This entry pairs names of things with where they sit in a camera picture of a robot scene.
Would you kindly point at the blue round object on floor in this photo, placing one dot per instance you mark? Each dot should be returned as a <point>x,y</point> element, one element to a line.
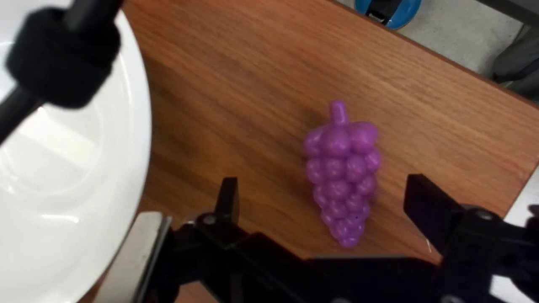
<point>393,14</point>

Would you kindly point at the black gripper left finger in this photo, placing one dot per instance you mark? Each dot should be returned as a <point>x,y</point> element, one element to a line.
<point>220,226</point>

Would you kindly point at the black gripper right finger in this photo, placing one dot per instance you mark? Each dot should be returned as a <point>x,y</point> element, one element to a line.
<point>468,233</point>

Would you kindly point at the white plastic bowl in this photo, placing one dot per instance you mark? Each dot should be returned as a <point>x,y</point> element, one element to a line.
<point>72,184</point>

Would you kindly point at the brown wooden desk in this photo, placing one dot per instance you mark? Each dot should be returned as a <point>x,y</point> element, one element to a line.
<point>237,85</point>

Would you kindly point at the purple toy grape bunch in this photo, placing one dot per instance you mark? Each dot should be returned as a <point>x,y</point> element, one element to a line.
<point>343,164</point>

